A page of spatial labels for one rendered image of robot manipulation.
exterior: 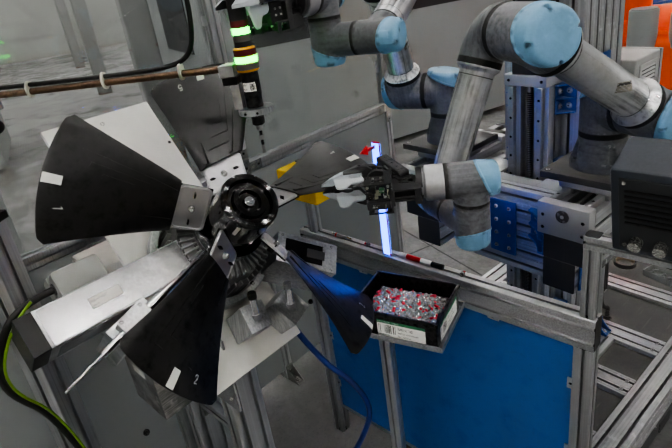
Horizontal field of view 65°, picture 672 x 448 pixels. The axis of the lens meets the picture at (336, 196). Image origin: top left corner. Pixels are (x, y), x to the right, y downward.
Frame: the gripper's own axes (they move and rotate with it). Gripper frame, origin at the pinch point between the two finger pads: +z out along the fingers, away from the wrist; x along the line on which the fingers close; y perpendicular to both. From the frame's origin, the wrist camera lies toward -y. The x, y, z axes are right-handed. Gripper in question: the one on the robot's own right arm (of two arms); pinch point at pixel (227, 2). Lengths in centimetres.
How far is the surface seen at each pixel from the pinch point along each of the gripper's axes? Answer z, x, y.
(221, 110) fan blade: -3.0, 11.0, 21.1
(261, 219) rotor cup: 8.9, -5.7, 38.7
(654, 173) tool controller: -19, -68, 35
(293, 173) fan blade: -11.8, 2.0, 38.3
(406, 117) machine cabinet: -364, 151, 137
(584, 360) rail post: -27, -58, 83
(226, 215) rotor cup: 14.5, -2.6, 35.6
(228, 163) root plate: 2.7, 6.4, 30.6
